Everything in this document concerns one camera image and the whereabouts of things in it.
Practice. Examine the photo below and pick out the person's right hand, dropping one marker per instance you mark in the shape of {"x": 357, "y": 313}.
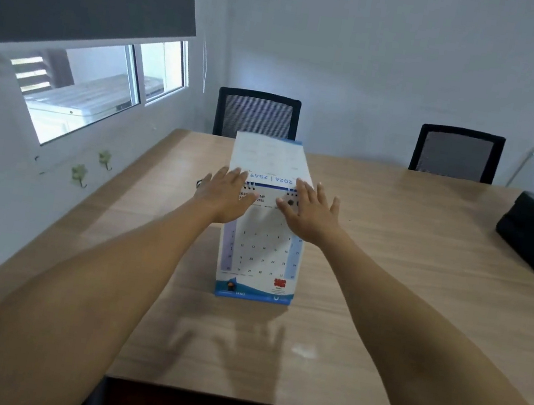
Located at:
{"x": 311, "y": 221}

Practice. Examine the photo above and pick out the person's left hand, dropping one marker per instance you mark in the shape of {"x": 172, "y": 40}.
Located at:
{"x": 222, "y": 198}

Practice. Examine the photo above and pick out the person's left little finger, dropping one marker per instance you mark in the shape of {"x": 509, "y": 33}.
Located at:
{"x": 203, "y": 181}

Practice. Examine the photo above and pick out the person's left thumb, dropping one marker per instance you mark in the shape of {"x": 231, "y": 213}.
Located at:
{"x": 249, "y": 198}

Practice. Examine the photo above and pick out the person's right middle finger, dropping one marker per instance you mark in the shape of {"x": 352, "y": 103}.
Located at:
{"x": 321, "y": 194}

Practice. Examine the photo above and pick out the person's right thumb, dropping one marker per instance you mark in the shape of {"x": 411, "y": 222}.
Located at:
{"x": 283, "y": 207}

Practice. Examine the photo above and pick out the person's left middle finger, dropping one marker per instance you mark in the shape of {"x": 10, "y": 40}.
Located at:
{"x": 231, "y": 177}

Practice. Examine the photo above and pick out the white blue desk calendar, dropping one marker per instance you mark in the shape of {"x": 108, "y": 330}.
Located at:
{"x": 261, "y": 259}

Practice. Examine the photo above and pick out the person's right forearm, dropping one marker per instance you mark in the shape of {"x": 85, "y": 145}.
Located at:
{"x": 424, "y": 353}

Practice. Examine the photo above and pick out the person's left forearm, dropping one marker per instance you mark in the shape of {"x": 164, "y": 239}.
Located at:
{"x": 82, "y": 297}

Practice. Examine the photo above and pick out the black mesh office chair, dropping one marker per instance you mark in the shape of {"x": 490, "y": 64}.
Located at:
{"x": 257, "y": 116}
{"x": 457, "y": 154}

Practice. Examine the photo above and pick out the sliding glass window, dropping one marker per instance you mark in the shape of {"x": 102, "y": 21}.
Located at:
{"x": 94, "y": 89}

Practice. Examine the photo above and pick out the green leaf wall hook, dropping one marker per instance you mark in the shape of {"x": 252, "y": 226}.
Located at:
{"x": 79, "y": 174}
{"x": 105, "y": 158}

